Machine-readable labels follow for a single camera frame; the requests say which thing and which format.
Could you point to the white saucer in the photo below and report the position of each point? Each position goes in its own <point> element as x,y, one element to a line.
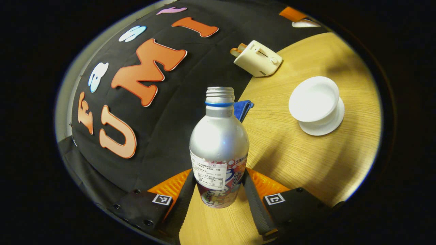
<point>327,127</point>

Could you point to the toasted bread slice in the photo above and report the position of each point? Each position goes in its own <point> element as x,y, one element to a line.
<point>242,46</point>
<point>235,52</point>

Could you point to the blue folded cloth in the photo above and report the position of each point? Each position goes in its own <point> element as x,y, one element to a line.
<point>242,109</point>

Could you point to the white teacup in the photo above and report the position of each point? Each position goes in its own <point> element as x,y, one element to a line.
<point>313,98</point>

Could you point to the black backdrop cloth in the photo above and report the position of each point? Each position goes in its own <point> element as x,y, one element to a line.
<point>170,129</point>

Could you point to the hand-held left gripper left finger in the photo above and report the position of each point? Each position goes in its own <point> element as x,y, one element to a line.
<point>180,211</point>

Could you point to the cream toaster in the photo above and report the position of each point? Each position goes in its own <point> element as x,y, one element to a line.
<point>260,59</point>

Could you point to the silver water bottle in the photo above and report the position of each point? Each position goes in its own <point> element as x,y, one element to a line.
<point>218,143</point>

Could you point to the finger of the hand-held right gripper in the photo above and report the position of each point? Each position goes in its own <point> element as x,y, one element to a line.
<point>292,13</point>

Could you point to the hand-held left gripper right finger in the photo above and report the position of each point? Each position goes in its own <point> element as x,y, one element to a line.
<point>255,207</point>

